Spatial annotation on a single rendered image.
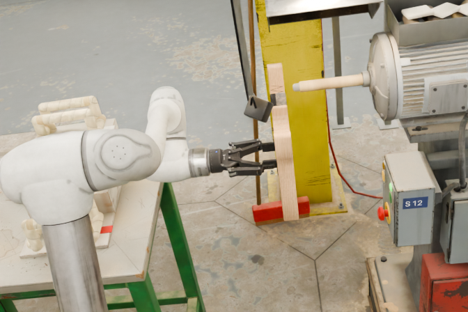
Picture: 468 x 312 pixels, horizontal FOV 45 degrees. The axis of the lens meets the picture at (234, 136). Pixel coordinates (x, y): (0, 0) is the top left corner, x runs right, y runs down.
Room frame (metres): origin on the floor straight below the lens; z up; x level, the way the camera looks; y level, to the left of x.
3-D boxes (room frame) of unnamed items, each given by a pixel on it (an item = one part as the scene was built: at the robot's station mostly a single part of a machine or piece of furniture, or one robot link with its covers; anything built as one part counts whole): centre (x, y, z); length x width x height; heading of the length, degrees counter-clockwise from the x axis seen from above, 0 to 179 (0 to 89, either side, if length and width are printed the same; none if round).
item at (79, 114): (1.60, 0.53, 1.20); 0.20 x 0.03 x 0.03; 86
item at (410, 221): (1.15, -0.50, 0.99); 0.24 x 0.21 x 0.26; 83
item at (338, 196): (2.43, -0.34, 0.02); 0.40 x 0.40 x 0.02; 83
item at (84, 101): (1.68, 0.53, 1.20); 0.20 x 0.03 x 0.03; 86
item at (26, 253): (1.33, 0.55, 0.94); 0.27 x 0.15 x 0.01; 87
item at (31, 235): (1.29, 0.64, 0.99); 0.03 x 0.03 x 0.09
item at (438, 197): (1.21, -0.51, 1.02); 0.19 x 0.04 x 0.04; 173
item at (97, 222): (1.32, 0.46, 0.96); 0.11 x 0.03 x 0.03; 177
